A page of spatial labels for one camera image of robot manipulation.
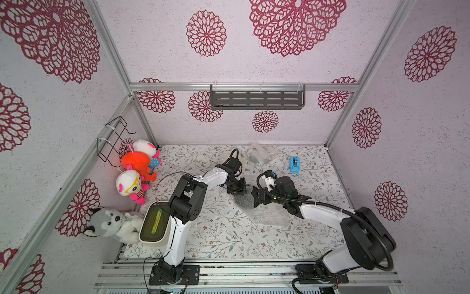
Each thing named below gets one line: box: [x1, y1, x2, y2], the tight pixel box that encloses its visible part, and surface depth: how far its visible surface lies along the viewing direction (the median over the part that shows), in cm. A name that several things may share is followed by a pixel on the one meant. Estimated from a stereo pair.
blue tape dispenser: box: [290, 156, 301, 174], surface depth 111 cm
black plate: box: [233, 192, 255, 211], surface depth 96 cm
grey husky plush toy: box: [83, 207, 144, 245], surface depth 72 cm
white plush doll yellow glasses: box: [115, 169, 150, 206], surface depth 82 cm
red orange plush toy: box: [120, 151, 157, 182], surface depth 92 cm
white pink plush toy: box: [128, 139, 162, 168], surface depth 97 cm
